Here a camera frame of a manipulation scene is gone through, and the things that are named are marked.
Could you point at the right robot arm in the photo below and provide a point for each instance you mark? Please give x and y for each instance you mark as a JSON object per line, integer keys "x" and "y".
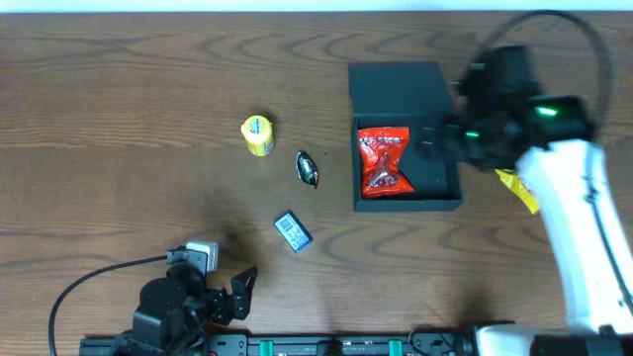
{"x": 565, "y": 170}

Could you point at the yellow Mentos gum bottle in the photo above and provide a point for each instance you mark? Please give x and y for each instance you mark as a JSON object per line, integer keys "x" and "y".
{"x": 258, "y": 133}

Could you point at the yellow Hacks candy bag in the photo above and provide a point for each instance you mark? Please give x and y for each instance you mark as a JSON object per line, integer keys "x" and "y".
{"x": 512, "y": 182}

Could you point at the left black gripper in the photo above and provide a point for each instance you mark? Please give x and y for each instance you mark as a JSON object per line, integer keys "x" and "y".
{"x": 232, "y": 301}

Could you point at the red candy bag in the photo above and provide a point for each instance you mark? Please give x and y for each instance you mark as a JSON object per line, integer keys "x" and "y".
{"x": 381, "y": 150}

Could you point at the black open box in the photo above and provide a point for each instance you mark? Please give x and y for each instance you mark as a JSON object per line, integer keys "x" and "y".
{"x": 410, "y": 94}

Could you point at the black crumpled candy wrapper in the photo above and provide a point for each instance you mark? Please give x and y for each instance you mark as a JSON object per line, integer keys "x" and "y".
{"x": 307, "y": 169}

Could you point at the blue small carton box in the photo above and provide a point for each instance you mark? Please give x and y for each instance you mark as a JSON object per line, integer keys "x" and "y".
{"x": 293, "y": 231}

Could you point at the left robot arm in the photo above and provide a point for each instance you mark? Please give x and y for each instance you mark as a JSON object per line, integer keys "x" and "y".
{"x": 174, "y": 310}

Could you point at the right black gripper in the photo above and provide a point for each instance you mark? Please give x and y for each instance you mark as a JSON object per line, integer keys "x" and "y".
{"x": 449, "y": 141}

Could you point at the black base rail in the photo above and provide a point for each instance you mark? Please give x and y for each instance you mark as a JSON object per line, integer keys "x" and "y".
{"x": 424, "y": 343}

